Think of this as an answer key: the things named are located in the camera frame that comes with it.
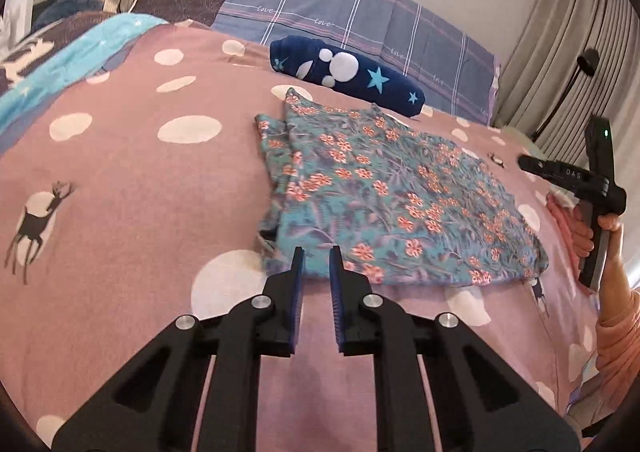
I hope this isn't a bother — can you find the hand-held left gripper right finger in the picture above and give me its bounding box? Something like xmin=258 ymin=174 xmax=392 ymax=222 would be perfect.
xmin=328 ymin=244 xmax=581 ymax=452

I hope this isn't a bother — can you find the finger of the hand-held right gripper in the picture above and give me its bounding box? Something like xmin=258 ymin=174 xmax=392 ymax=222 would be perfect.
xmin=517 ymin=155 xmax=593 ymax=193

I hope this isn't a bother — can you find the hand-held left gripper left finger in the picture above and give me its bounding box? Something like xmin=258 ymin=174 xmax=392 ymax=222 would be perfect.
xmin=52 ymin=247 xmax=306 ymax=452

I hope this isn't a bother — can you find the teal floral garment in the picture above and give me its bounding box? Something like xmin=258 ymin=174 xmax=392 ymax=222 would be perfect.
xmin=254 ymin=86 xmax=550 ymax=289

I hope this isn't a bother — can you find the person's right forearm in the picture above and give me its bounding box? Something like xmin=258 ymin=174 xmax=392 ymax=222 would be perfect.
xmin=595 ymin=224 xmax=640 ymax=425

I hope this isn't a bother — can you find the person's right hand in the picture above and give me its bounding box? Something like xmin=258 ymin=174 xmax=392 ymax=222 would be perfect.
xmin=571 ymin=207 xmax=625 ymax=277

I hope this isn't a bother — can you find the light green sheet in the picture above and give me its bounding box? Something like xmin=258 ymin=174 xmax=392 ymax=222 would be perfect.
xmin=497 ymin=126 xmax=551 ymax=160

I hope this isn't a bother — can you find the black gooseneck lamp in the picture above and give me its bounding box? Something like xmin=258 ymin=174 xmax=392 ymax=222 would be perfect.
xmin=530 ymin=48 xmax=601 ymax=143

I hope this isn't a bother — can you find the beige curtain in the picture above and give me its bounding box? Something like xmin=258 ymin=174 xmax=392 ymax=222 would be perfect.
xmin=492 ymin=0 xmax=640 ymax=243

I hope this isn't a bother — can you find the pink polka-dot duvet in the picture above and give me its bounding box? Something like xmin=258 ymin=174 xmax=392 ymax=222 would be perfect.
xmin=0 ymin=22 xmax=601 ymax=452

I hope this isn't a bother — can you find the navy star plush pillow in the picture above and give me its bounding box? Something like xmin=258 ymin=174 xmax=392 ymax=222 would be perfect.
xmin=269 ymin=35 xmax=426 ymax=120

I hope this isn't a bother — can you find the blue plaid pillow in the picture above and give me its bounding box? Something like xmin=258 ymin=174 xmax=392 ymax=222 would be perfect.
xmin=210 ymin=0 xmax=502 ymax=127

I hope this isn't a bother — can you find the teal deer-print blanket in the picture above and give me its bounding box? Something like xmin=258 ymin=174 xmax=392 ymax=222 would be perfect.
xmin=0 ymin=12 xmax=171 ymax=143

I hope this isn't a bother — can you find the dark blue fleece blanket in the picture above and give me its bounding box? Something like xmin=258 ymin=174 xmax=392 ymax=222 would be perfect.
xmin=32 ymin=0 xmax=106 ymax=30

